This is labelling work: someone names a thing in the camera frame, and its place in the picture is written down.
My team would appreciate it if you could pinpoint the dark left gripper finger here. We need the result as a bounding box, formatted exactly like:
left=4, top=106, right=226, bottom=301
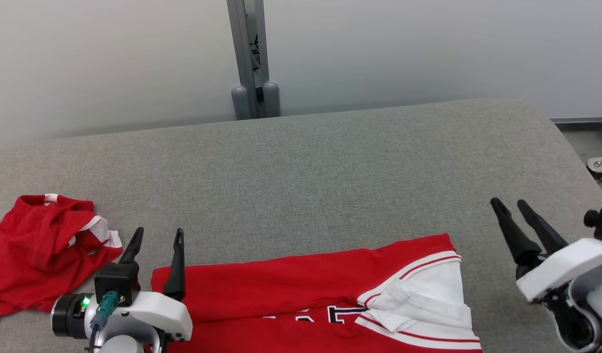
left=163, top=228, right=186, bottom=301
left=119, top=227, right=145, bottom=265

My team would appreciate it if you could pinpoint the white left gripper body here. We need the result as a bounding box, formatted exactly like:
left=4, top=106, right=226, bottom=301
left=51, top=290, right=194, bottom=340

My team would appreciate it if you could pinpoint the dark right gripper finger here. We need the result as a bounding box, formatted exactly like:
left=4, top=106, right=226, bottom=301
left=517, top=199, right=569, bottom=254
left=490, top=198, right=542, bottom=265

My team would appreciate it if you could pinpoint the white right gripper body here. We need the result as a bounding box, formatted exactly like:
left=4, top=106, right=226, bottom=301
left=516, top=239, right=602, bottom=302

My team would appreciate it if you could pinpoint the red shorts white waistband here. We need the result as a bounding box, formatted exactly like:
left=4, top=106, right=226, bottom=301
left=0, top=194, right=124, bottom=329

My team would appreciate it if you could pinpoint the red white lettered jersey shirt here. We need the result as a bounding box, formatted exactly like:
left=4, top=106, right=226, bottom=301
left=150, top=233, right=483, bottom=353

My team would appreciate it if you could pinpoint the teal-plug left camera cable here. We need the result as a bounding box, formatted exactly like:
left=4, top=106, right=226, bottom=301
left=88, top=291, right=120, bottom=353

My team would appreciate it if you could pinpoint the grey cylindrical post foot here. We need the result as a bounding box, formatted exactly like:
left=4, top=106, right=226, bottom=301
left=231, top=86, right=251, bottom=121
left=262, top=81, right=281, bottom=118

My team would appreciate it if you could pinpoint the grey metal partition post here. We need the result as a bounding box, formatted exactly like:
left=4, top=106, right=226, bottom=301
left=226, top=0, right=270, bottom=118

